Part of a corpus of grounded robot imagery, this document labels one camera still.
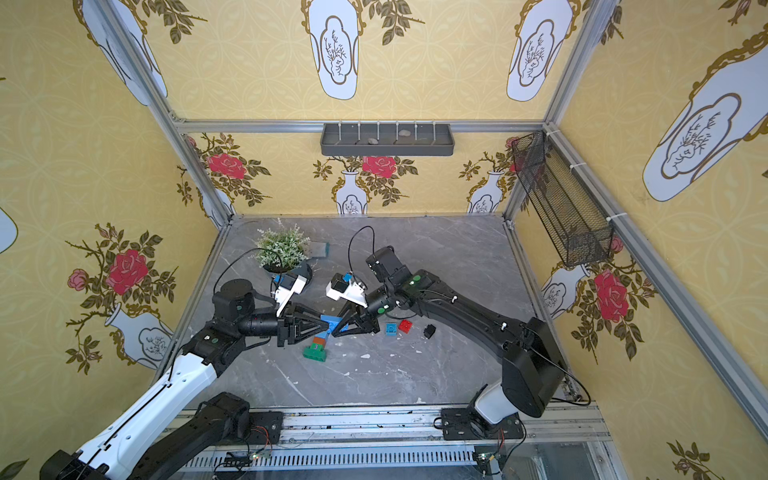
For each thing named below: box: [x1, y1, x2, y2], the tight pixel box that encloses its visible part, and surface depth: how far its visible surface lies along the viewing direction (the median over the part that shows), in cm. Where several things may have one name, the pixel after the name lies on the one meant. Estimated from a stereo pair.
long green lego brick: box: [302, 342, 327, 362], surface depth 86 cm
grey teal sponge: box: [311, 242, 331, 257], surface depth 111 cm
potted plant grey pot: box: [248, 218, 311, 274], surface depth 91 cm
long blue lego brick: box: [320, 314, 343, 334], surface depth 66 cm
